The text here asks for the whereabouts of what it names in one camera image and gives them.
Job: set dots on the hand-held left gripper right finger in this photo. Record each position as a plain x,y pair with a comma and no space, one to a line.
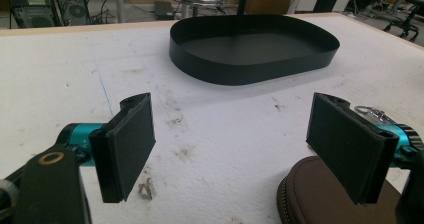
346,147

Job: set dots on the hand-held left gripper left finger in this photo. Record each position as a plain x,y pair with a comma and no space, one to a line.
125,150

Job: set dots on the brown zip pouch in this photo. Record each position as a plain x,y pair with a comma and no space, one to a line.
316,197

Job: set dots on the black oval metal tray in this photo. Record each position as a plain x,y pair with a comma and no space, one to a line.
243,69

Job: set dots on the black office chair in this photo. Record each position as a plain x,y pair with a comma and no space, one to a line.
408,15

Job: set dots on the flat black box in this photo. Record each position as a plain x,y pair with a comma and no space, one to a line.
163,10

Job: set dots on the white table leg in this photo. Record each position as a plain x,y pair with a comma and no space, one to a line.
119,2

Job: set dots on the black computer tower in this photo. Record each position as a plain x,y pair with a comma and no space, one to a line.
33,12
74,9

